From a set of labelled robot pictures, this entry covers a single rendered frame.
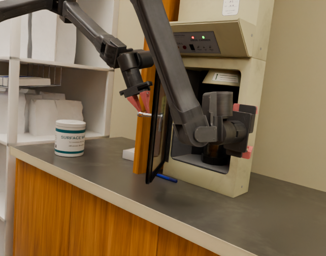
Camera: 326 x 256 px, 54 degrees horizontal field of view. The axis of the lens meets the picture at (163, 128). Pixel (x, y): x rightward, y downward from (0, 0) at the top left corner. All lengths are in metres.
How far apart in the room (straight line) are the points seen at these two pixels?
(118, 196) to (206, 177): 0.33
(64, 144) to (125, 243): 0.56
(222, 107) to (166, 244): 0.45
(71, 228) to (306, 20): 1.27
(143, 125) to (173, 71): 0.56
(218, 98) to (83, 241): 0.80
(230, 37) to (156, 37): 0.39
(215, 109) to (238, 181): 0.45
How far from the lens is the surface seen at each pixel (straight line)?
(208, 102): 0.75
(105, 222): 1.18
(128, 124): 2.05
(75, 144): 1.47
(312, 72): 1.47
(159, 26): 0.71
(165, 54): 0.71
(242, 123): 0.85
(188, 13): 1.26
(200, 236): 0.87
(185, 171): 1.23
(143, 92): 1.01
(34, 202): 1.59
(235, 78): 1.17
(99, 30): 1.18
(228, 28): 1.03
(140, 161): 1.27
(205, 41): 1.11
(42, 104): 2.04
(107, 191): 1.09
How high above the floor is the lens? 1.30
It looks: 8 degrees down
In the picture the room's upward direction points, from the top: 6 degrees clockwise
